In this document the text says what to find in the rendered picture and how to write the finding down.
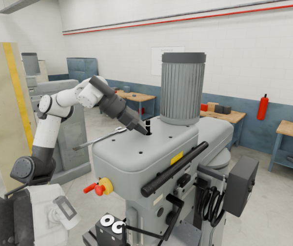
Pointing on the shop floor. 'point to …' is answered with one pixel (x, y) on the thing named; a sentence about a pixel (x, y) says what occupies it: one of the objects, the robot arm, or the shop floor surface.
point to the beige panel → (6, 107)
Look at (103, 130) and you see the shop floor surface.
